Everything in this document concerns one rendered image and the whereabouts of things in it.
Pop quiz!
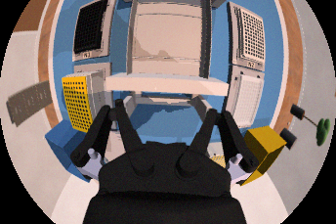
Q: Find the dark blue bench mat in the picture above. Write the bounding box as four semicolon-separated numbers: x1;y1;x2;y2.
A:
53;0;284;146

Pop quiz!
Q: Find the yellow open-top bin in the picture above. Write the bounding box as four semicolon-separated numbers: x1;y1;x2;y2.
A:
239;126;286;187

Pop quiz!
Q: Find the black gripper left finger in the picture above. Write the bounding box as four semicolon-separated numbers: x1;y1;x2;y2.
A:
70;91;154;181

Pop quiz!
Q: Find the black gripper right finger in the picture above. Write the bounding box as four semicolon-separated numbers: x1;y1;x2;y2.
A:
178;94;259;184

